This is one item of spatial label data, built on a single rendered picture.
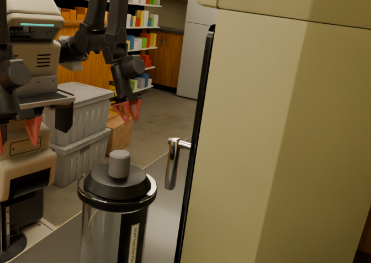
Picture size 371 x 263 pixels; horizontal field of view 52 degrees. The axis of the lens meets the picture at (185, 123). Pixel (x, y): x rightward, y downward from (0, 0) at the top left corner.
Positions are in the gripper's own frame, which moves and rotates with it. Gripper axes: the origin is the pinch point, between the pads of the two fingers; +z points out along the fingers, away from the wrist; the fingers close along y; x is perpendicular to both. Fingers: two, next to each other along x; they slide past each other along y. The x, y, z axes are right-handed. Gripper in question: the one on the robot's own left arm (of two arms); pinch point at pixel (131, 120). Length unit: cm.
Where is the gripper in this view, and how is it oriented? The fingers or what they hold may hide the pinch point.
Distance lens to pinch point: 136.1
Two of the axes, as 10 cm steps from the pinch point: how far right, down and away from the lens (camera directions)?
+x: -7.7, 1.6, 6.1
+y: 5.9, -1.8, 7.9
